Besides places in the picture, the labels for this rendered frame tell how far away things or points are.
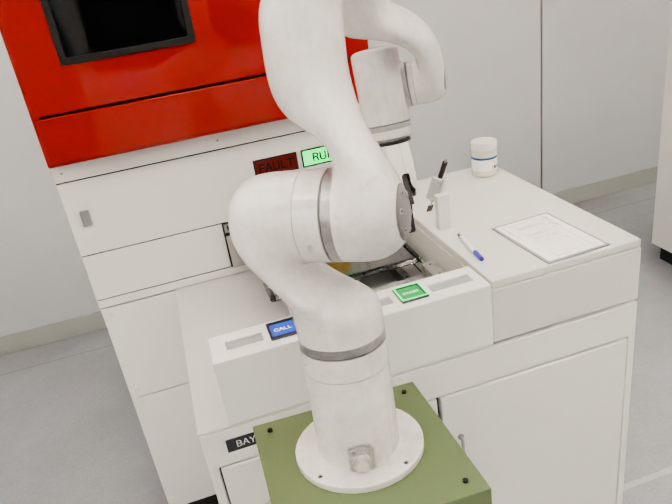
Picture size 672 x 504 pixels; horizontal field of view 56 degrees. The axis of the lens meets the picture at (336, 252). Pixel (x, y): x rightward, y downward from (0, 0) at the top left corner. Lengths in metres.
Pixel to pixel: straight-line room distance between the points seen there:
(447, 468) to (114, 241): 1.09
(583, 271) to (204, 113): 0.93
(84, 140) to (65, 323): 2.00
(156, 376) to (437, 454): 1.12
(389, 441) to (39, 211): 2.59
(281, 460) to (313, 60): 0.57
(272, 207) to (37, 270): 2.68
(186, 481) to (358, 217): 1.53
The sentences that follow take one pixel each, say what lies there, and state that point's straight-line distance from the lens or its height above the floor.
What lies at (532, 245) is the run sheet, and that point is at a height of 0.97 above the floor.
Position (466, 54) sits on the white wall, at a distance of 3.51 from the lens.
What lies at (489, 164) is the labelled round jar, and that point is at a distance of 1.80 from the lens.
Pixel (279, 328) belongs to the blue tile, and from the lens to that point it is 1.20.
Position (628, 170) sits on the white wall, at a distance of 4.31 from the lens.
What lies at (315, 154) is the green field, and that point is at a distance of 1.71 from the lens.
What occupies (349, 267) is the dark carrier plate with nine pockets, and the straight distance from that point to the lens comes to 1.52.
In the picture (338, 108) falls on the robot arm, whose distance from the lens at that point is 0.75.
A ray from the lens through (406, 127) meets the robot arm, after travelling 1.14.
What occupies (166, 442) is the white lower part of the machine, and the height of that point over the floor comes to 0.34.
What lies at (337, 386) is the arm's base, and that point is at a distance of 0.85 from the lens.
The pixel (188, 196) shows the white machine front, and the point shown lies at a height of 1.07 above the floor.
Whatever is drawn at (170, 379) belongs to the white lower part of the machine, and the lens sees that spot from 1.92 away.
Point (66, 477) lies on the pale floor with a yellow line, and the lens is 2.64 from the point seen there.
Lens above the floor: 1.59
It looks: 25 degrees down
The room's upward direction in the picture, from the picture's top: 9 degrees counter-clockwise
